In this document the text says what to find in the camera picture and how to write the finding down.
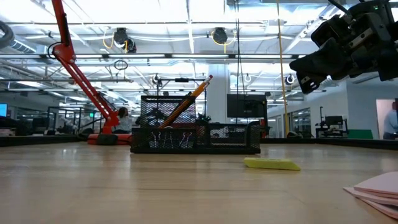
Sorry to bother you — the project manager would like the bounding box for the black ceiling cable reel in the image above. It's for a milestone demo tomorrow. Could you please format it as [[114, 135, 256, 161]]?
[[211, 27, 229, 45], [112, 27, 137, 54]]

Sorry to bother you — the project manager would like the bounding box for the black mesh desk organizer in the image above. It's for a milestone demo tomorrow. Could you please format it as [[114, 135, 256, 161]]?
[[130, 95, 261, 155]]

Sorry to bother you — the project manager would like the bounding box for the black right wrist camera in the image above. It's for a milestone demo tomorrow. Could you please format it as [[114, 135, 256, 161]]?
[[310, 14, 352, 47]]

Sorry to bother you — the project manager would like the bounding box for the black desk with monitor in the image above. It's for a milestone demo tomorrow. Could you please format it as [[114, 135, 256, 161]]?
[[315, 106, 349, 139]]

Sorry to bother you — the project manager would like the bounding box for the yellow pencil with red eraser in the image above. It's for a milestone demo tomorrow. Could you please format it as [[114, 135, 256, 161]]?
[[159, 74, 214, 129]]

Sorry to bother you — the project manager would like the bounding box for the green board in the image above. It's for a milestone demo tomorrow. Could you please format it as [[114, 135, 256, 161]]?
[[348, 129, 374, 140]]

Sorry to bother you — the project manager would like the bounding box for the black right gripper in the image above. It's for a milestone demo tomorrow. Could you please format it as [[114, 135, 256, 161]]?
[[289, 6, 398, 95]]

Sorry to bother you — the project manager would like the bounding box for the person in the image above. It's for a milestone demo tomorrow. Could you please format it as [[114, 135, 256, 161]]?
[[112, 107, 134, 134], [382, 101, 398, 140]]

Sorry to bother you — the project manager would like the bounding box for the black monitor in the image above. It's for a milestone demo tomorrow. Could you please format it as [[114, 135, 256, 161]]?
[[226, 94, 268, 119]]

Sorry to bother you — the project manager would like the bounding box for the pink sticky note pad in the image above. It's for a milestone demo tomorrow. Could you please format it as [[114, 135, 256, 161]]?
[[354, 171, 398, 200], [343, 186, 398, 220]]

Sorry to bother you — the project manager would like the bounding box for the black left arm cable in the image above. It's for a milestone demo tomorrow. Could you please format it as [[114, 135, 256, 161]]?
[[0, 20, 16, 50]]

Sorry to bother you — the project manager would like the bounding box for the black hanging cable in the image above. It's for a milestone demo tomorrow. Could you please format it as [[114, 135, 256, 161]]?
[[234, 0, 242, 95]]

